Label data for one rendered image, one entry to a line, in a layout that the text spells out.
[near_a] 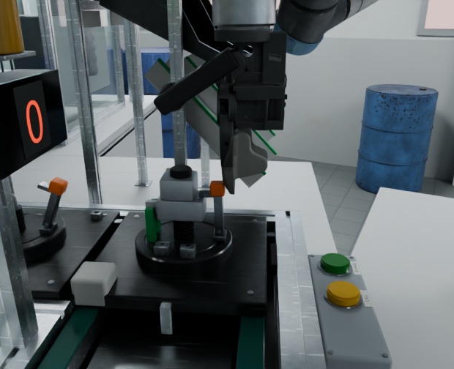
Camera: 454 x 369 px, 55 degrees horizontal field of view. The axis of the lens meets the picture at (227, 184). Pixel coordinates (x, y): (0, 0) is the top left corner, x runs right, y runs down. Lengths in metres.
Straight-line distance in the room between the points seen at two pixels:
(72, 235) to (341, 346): 0.43
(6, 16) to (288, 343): 0.41
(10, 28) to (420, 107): 3.11
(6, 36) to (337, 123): 3.72
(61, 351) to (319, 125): 3.68
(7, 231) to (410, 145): 3.12
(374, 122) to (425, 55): 0.75
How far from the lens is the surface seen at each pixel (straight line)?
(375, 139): 3.41
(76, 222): 0.76
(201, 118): 0.79
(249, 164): 0.56
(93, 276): 0.57
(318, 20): 0.62
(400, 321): 0.73
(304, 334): 0.52
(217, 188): 0.59
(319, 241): 0.91
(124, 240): 0.68
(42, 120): 0.43
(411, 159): 3.45
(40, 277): 0.63
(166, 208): 0.60
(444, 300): 0.81
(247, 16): 0.51
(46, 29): 1.57
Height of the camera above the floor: 1.29
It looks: 22 degrees down
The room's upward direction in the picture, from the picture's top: straight up
